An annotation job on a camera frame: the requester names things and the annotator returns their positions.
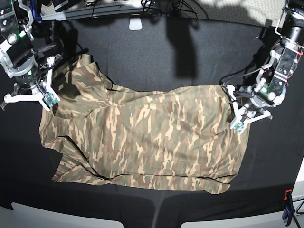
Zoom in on aluminium frame rail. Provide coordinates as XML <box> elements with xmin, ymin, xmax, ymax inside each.
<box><xmin>41</xmin><ymin>4</ymin><xmax>143</xmax><ymax>21</ymax></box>

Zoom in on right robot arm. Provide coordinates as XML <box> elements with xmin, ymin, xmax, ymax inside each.
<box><xmin>0</xmin><ymin>0</ymin><xmax>64</xmax><ymax>111</ymax></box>

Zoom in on black table cloth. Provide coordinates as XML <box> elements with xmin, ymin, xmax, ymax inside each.
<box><xmin>0</xmin><ymin>18</ymin><xmax>304</xmax><ymax>228</ymax></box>

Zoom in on blue bar clamp top left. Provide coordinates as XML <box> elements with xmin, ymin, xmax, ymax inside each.
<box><xmin>29</xmin><ymin>0</ymin><xmax>42</xmax><ymax>23</ymax></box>

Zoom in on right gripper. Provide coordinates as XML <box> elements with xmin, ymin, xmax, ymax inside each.
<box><xmin>0</xmin><ymin>56</ymin><xmax>60</xmax><ymax>112</ymax></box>

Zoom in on camouflage t-shirt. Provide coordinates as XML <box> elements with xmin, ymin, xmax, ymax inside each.
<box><xmin>39</xmin><ymin>54</ymin><xmax>250</xmax><ymax>194</ymax></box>

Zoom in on orange black clamp bottom right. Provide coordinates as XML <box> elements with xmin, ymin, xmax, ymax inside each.
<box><xmin>282</xmin><ymin>189</ymin><xmax>295</xmax><ymax>227</ymax></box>

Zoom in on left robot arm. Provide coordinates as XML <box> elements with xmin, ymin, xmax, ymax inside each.
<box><xmin>222</xmin><ymin>0</ymin><xmax>304</xmax><ymax>133</ymax></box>

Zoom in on black tangled cables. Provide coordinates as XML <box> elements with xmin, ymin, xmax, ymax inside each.
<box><xmin>83</xmin><ymin>0</ymin><xmax>209</xmax><ymax>19</ymax></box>

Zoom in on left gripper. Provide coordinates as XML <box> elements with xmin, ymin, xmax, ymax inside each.
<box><xmin>225</xmin><ymin>85</ymin><xmax>273</xmax><ymax>134</ymax></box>

